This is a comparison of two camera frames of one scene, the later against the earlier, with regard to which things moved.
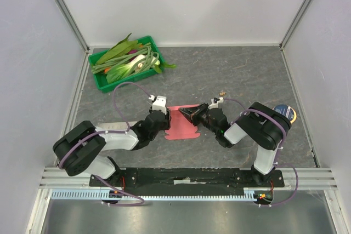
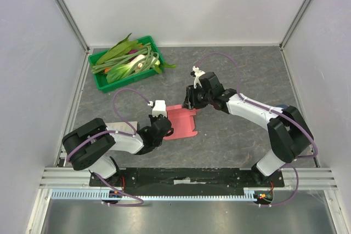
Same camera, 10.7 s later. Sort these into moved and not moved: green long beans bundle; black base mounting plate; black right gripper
Moved: black right gripper
Not moved: green long beans bundle; black base mounting plate
